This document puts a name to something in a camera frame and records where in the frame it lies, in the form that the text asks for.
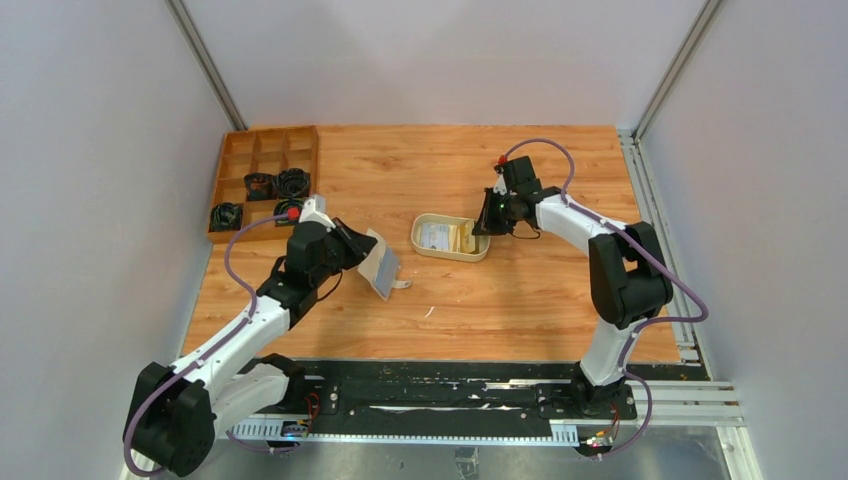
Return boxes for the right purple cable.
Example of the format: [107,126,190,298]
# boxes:
[498,137,710,458]

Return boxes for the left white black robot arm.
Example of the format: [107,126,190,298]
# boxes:
[122,218,386,478]

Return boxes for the aluminium front rail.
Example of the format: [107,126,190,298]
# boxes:
[218,376,744,451]

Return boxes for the cards in tray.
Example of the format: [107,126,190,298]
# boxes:
[419,222,478,254]

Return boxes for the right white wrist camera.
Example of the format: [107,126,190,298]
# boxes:
[493,165,510,196]

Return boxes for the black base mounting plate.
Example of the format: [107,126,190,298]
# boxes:
[178,357,710,439]

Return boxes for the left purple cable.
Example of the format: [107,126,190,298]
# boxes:
[122,210,299,478]

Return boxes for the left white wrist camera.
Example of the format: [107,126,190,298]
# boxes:
[297,194,335,231]

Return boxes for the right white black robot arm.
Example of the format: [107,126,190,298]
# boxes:
[473,156,673,413]

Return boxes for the wooden compartment organizer box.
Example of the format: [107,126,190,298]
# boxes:
[207,125,320,244]

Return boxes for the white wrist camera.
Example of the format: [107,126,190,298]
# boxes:
[297,194,335,231]
[493,165,510,196]

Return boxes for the beige leather card holder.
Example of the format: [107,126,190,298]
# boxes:
[356,229,412,302]

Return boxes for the right aluminium frame post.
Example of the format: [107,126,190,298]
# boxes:
[632,0,725,143]

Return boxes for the aluminium frame post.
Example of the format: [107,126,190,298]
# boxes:
[632,0,725,143]
[164,0,248,131]

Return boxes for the beige oval plastic tray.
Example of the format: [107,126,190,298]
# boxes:
[410,213,490,263]

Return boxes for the purple cable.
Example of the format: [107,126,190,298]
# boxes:
[122,210,299,478]
[498,137,710,458]

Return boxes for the left aluminium frame post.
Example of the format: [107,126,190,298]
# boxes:
[164,0,248,131]

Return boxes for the rolled dark belt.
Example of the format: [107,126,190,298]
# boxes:
[272,168,311,199]
[243,172,275,202]
[273,198,305,227]
[209,202,243,232]

